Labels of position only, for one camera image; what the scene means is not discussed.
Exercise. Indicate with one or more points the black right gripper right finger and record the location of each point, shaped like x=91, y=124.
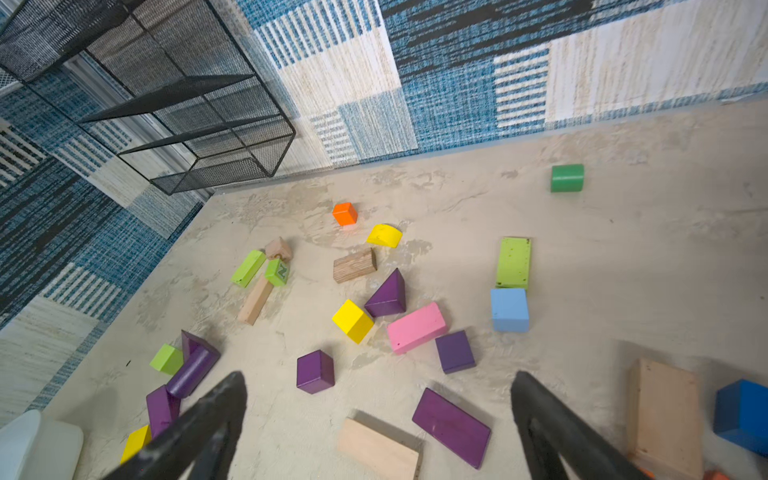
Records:
x=552, y=434

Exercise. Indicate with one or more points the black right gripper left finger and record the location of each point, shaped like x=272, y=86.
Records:
x=202, y=441

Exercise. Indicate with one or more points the purple rectangular block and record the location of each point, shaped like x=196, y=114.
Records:
x=163, y=408
x=463, y=434

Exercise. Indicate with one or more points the white plastic storage bin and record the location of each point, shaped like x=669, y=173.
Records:
x=34, y=446

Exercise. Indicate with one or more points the small yellow cube block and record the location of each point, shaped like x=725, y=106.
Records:
x=136, y=442

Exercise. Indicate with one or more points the purple flat rectangular block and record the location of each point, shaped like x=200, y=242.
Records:
x=463, y=434

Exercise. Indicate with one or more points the lime green small cube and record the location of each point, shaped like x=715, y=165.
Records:
x=167, y=360

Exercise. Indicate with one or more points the purple triangle block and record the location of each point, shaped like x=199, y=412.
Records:
x=191, y=343

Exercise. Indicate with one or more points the natural wood tall block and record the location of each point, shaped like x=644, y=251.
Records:
x=664, y=432

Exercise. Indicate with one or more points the purple square block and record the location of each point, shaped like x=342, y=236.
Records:
x=455, y=352

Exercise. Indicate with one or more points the light blue cube block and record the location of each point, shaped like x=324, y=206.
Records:
x=509, y=310

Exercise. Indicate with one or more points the purple cube block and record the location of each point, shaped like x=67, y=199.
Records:
x=315, y=372

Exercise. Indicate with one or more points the light wood long block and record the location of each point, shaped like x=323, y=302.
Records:
x=255, y=302

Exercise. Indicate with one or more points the pink rectangular block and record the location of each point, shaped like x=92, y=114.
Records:
x=416, y=328

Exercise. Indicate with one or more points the lime green rectangular block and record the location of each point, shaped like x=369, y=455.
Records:
x=513, y=269

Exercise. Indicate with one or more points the natural wood plank block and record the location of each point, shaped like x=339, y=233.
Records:
x=383, y=455

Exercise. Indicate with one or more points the lime green long block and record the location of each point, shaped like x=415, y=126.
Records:
x=248, y=268

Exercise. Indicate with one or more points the green letter cube block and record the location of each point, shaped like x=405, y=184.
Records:
x=277, y=272

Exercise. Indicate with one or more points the dark blue cube block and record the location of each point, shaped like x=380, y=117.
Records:
x=740, y=415

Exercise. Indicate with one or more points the purple triangular prism block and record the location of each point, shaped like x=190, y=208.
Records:
x=389, y=298

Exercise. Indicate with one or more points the small natural wood block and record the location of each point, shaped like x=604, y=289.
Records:
x=279, y=249

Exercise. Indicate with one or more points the dark wood grain block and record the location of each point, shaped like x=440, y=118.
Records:
x=354, y=265

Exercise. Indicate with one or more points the green cylinder block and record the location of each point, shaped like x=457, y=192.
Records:
x=567, y=178

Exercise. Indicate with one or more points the yellow half-round block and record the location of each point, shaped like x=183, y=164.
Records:
x=385, y=235

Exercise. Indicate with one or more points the orange cube block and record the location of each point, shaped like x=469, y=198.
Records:
x=345, y=214

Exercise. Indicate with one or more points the black wire mesh shelf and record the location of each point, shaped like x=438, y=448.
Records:
x=180, y=66

